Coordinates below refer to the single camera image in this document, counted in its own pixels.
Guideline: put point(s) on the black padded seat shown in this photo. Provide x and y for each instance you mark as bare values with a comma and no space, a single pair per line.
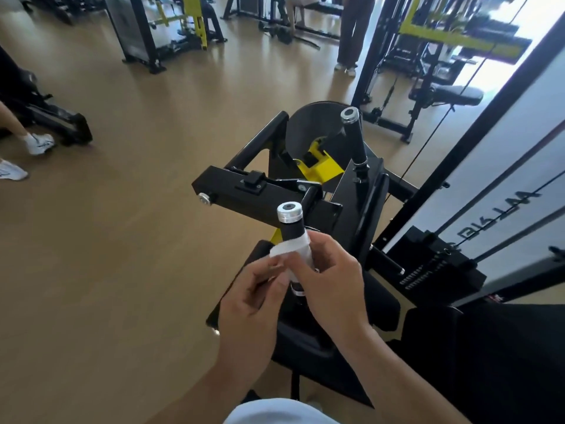
507,370

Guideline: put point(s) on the person's right hand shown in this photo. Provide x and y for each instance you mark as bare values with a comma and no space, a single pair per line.
340,295

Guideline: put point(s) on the person's left forearm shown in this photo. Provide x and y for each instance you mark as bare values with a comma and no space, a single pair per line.
207,401

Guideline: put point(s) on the black curved cam plate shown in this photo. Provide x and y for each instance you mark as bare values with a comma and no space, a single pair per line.
313,123

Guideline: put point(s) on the translucent machine guard panel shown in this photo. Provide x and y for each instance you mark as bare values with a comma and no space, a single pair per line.
507,150

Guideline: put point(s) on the chrome guide rod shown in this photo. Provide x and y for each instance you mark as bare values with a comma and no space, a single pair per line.
529,229
529,156

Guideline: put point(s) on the person's left hand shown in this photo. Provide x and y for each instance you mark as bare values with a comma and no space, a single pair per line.
247,331

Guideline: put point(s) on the yellow black gym machine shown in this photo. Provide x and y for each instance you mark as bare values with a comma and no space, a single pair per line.
132,35

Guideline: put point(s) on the person's right forearm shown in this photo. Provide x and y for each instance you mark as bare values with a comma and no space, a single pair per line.
397,384

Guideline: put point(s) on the black machine lower frame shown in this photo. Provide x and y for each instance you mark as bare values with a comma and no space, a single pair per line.
529,280

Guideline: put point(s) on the white cleaning wipe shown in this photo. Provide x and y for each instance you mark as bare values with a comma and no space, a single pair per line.
293,249

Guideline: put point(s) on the chrome bolt head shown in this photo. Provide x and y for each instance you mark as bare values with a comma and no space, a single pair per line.
204,199

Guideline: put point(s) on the black bench pad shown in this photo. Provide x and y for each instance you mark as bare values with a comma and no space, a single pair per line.
454,94

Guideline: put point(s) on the black steel rack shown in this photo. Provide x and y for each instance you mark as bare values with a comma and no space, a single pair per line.
247,194

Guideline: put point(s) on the black gym bench frame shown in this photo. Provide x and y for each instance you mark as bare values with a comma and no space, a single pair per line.
329,8

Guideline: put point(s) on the white shirt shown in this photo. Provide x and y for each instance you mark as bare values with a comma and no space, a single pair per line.
278,412

